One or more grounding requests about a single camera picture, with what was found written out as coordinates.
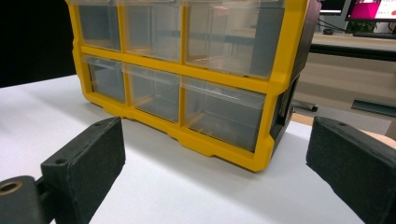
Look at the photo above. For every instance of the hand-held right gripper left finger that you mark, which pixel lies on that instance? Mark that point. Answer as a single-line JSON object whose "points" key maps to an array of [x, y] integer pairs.
{"points": [[81, 165]]}

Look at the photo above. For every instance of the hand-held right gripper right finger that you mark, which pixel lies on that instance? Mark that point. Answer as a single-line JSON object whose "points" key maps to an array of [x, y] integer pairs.
{"points": [[358, 168]]}

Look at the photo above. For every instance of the yellow black organizer cabinet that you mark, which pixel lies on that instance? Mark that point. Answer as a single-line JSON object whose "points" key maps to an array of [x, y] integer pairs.
{"points": [[280, 84]]}

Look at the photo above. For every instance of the clear plastic drawer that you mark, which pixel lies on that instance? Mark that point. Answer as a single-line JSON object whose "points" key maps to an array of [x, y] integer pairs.
{"points": [[230, 40]]}

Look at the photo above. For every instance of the dark metal bar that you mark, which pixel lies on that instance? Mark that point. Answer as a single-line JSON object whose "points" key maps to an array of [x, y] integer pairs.
{"points": [[373, 107]]}

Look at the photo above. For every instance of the black metal tube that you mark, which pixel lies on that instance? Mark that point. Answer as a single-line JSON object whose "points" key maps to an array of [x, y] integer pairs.
{"points": [[305, 106]]}

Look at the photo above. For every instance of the grid of clear drawers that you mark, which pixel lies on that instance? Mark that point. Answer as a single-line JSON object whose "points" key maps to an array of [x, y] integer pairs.
{"points": [[152, 90]]}

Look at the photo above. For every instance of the office desk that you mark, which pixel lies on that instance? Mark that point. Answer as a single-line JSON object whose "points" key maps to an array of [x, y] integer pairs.
{"points": [[351, 42]]}

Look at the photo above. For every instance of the black keyboard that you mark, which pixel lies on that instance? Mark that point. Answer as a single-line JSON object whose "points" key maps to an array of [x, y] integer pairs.
{"points": [[373, 35]]}

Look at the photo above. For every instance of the green plant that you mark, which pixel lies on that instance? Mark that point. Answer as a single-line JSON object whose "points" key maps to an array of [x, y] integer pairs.
{"points": [[361, 27]]}

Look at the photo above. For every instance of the monitor with pink screen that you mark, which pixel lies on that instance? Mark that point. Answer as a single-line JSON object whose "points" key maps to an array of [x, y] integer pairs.
{"points": [[367, 9]]}

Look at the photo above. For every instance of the dark computer monitor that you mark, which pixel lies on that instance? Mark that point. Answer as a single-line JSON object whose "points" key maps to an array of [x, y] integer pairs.
{"points": [[331, 4]]}

